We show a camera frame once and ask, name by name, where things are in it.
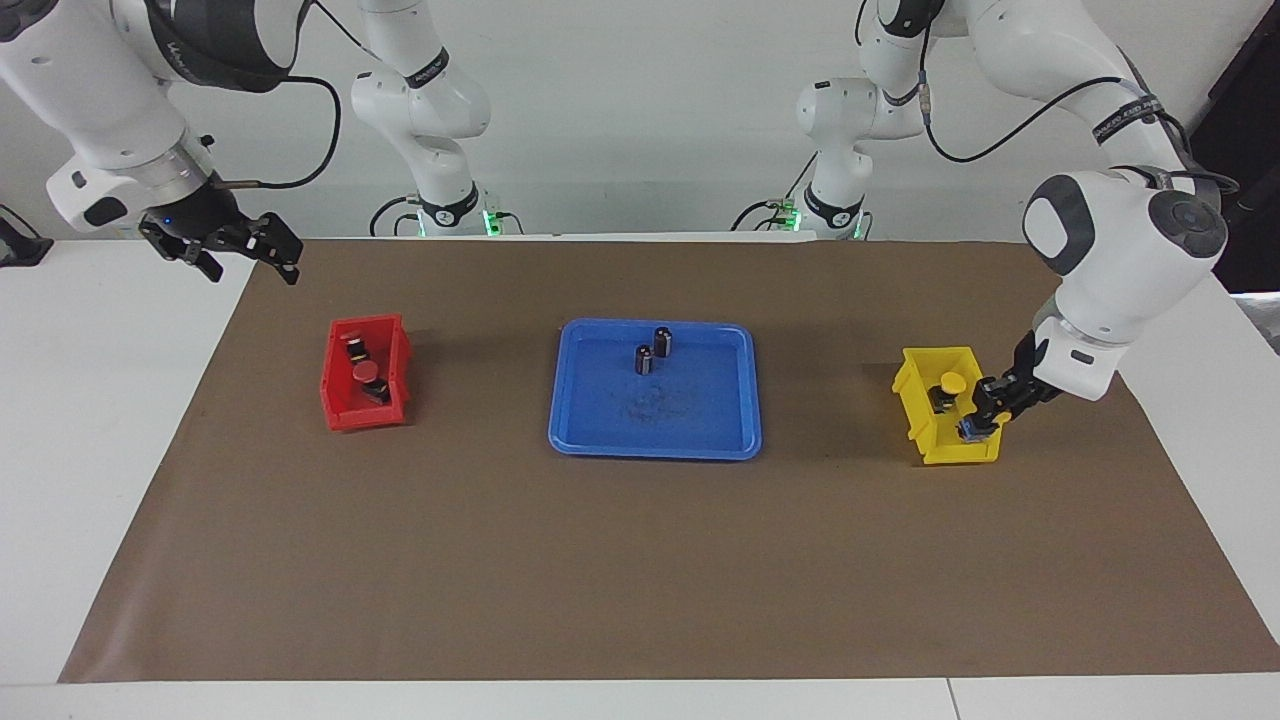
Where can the black cylinder capacitor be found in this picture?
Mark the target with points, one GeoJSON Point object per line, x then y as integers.
{"type": "Point", "coordinates": [644, 362]}
{"type": "Point", "coordinates": [662, 343]}

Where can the dark equipment stand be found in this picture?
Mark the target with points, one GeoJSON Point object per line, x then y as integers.
{"type": "Point", "coordinates": [1260, 250]}

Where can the brown table mat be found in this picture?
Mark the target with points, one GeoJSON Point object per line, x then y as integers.
{"type": "Point", "coordinates": [600, 560]}

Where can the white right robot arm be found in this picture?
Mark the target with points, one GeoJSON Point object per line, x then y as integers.
{"type": "Point", "coordinates": [90, 90]}

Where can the red push button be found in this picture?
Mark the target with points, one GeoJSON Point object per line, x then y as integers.
{"type": "Point", "coordinates": [352, 345]}
{"type": "Point", "coordinates": [367, 372]}

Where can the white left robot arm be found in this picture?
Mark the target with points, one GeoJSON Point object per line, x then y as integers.
{"type": "Point", "coordinates": [1120, 250]}

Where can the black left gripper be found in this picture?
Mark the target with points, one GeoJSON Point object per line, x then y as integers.
{"type": "Point", "coordinates": [1015, 392]}

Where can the yellow push button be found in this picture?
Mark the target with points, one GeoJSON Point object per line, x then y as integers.
{"type": "Point", "coordinates": [952, 382]}
{"type": "Point", "coordinates": [968, 433]}

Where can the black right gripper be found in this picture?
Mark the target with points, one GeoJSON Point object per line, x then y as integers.
{"type": "Point", "coordinates": [200, 220]}

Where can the green lit base plug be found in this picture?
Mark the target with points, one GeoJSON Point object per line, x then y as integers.
{"type": "Point", "coordinates": [786, 216]}
{"type": "Point", "coordinates": [492, 222]}

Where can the red plastic bin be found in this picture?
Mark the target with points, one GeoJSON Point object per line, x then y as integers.
{"type": "Point", "coordinates": [365, 415]}

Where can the blue plastic tray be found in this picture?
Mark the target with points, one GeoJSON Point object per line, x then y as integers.
{"type": "Point", "coordinates": [700, 420]}

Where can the black clamp mount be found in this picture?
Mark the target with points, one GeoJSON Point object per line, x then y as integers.
{"type": "Point", "coordinates": [20, 250]}

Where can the yellow plastic bin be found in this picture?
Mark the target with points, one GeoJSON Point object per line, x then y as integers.
{"type": "Point", "coordinates": [950, 455]}

